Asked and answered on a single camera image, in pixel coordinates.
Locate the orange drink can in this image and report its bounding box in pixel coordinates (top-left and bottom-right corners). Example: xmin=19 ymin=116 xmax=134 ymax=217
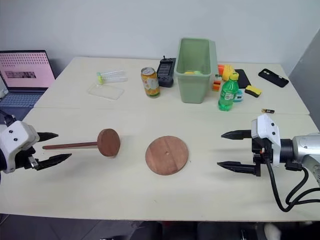
xmin=140 ymin=66 xmax=161 ymax=99

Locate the green plastic bin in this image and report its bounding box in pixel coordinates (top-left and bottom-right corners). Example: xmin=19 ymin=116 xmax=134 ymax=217
xmin=174 ymin=37 xmax=217 ymax=104

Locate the open laptop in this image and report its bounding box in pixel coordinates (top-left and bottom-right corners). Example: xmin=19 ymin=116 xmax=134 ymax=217
xmin=0 ymin=49 xmax=56 ymax=109

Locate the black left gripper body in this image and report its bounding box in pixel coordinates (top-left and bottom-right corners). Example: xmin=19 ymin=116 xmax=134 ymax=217
xmin=15 ymin=146 xmax=39 ymax=171

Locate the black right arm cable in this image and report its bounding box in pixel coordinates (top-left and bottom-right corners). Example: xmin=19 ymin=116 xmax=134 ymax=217
xmin=265 ymin=156 xmax=320 ymax=213

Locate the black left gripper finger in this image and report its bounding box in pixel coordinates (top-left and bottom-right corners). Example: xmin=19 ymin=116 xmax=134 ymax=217
xmin=34 ymin=153 xmax=73 ymax=172
xmin=36 ymin=132 xmax=59 ymax=144

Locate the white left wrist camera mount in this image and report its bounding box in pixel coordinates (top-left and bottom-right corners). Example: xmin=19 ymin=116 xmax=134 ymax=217
xmin=0 ymin=120 xmax=40 ymax=175

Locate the clear tube with green cap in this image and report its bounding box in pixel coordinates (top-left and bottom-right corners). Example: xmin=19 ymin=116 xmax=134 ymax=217
xmin=96 ymin=70 xmax=129 ymax=85

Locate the yellow and black eraser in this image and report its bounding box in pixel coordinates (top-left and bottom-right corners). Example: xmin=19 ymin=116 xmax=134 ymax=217
xmin=244 ymin=85 xmax=263 ymax=98

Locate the black smartphone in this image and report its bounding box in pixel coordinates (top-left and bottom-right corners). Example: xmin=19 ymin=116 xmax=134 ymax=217
xmin=234 ymin=68 xmax=252 ymax=90

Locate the black phone case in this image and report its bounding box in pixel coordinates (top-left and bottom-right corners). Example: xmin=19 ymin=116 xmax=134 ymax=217
xmin=257 ymin=68 xmax=290 ymax=88

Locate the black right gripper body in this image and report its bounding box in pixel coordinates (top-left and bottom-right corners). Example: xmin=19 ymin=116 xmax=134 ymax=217
xmin=251 ymin=136 xmax=274 ymax=178

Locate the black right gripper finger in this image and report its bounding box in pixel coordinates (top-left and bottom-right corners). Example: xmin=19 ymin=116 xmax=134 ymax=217
xmin=220 ymin=129 xmax=253 ymax=141
xmin=216 ymin=161 xmax=257 ymax=176

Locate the green soda bottle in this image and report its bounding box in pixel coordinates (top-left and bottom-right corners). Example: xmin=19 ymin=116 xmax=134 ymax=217
xmin=217 ymin=72 xmax=240 ymax=112

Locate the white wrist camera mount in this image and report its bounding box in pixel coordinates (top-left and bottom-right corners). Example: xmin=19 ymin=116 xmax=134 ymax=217
xmin=250 ymin=114 xmax=282 ymax=167
xmin=0 ymin=120 xmax=40 ymax=175

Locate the round wooden base disc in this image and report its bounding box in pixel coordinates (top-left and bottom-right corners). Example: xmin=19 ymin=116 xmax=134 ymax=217
xmin=145 ymin=135 xmax=190 ymax=176

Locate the yellow plastic toy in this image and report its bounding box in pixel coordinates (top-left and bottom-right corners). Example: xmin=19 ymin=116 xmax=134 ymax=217
xmin=221 ymin=64 xmax=236 ymax=81

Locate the small blue container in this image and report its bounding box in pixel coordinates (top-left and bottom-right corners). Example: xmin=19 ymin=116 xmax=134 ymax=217
xmin=233 ymin=89 xmax=244 ymax=103

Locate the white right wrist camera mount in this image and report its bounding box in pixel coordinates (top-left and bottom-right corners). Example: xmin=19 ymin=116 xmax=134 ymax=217
xmin=250 ymin=114 xmax=282 ymax=167

